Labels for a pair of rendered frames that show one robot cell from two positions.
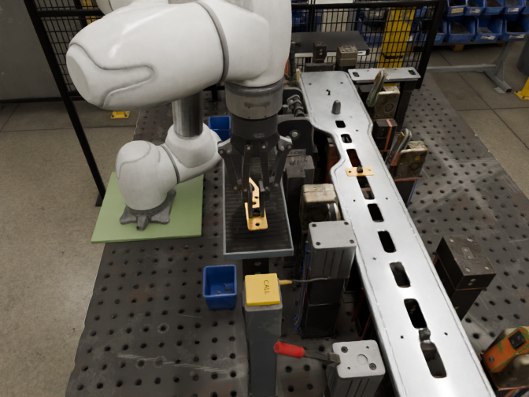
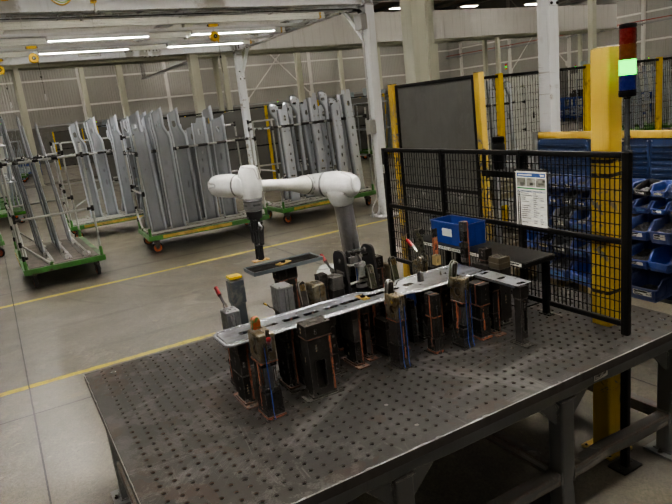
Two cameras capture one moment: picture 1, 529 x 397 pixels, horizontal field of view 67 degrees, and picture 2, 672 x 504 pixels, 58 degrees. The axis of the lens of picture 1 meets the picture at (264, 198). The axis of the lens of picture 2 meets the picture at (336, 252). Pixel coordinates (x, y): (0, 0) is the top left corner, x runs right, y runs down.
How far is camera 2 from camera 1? 2.72 m
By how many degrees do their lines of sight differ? 63
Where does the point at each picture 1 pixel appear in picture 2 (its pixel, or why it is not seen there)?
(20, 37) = not seen: hidden behind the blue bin
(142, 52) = (214, 181)
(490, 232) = (433, 398)
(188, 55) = (221, 184)
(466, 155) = (534, 374)
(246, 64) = (236, 190)
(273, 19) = (242, 180)
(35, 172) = not seen: hidden behind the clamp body
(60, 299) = not seen: hidden behind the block
